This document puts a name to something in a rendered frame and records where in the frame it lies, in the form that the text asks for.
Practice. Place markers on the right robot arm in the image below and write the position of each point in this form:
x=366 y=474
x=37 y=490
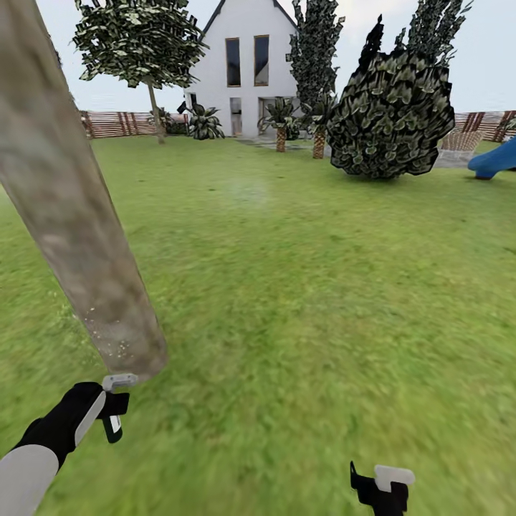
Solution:
x=387 y=492

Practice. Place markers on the garden chair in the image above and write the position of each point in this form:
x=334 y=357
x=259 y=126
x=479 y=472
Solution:
x=462 y=142

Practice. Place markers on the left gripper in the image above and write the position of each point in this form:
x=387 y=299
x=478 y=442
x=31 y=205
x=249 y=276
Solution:
x=118 y=404

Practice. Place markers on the pesticide atomizer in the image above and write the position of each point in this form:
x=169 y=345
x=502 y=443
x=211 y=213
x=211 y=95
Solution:
x=112 y=425

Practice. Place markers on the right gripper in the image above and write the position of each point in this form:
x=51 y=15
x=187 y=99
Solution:
x=369 y=493

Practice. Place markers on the fixed window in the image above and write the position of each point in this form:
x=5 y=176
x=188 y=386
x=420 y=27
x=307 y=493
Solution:
x=236 y=116

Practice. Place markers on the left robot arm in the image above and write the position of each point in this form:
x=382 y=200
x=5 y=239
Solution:
x=28 y=470

